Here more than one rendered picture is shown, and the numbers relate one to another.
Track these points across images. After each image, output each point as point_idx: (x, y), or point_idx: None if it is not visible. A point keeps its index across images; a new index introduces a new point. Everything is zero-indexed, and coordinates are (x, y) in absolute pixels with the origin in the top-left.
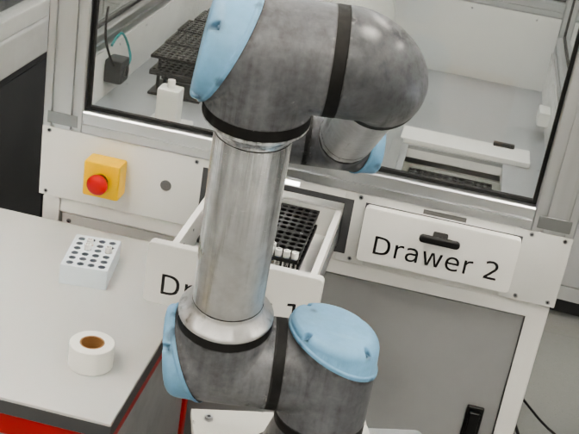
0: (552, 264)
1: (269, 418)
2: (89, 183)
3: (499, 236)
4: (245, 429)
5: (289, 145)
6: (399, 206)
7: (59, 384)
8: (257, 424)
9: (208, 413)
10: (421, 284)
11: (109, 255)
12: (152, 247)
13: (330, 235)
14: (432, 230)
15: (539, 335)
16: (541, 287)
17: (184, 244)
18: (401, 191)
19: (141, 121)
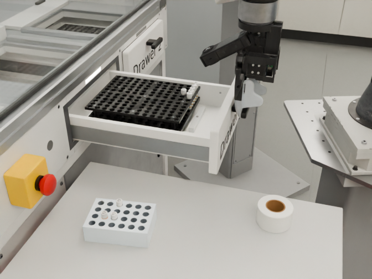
0: (164, 24)
1: (347, 123)
2: (48, 188)
3: (158, 23)
4: (363, 131)
5: None
6: (130, 41)
7: (308, 236)
8: (355, 127)
9: (362, 141)
10: None
11: (124, 203)
12: (219, 133)
13: (150, 75)
14: (145, 42)
15: (165, 65)
16: (164, 39)
17: (218, 115)
18: (128, 31)
19: (17, 110)
